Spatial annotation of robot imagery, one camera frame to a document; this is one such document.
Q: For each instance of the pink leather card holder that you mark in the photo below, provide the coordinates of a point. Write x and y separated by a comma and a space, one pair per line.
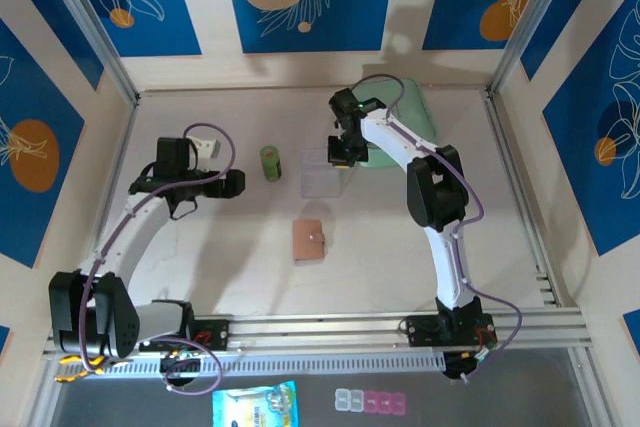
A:
307, 247

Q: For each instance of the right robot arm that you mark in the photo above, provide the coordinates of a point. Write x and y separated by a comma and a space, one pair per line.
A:
450, 257

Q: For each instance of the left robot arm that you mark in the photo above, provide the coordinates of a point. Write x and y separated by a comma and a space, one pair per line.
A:
130, 237

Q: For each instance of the clear plastic tray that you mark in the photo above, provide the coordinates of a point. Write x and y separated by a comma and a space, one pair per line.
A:
320, 179

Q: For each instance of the green cylindrical container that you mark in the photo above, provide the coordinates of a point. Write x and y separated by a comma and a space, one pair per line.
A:
270, 164

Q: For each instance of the mint green zip pouch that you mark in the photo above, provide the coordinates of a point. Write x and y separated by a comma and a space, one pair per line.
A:
420, 117

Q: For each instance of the blue snack packet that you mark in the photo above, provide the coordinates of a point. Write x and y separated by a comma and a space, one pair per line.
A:
255, 407

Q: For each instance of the clear small pill box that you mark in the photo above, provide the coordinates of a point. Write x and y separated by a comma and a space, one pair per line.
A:
341, 400
355, 400

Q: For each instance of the pink small pill box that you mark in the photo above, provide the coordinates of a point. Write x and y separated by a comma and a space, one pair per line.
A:
384, 402
398, 403
370, 402

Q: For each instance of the aluminium side rail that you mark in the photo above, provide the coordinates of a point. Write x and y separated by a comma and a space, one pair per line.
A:
119, 157
512, 172

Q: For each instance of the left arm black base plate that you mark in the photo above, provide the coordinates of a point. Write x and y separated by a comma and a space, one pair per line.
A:
215, 334

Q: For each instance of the aluminium frame post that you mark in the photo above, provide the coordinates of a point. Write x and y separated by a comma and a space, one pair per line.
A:
91, 22
529, 22

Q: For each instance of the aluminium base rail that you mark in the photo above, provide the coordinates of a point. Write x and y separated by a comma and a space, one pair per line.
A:
325, 329

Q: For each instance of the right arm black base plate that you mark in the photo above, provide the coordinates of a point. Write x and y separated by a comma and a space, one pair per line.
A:
420, 331

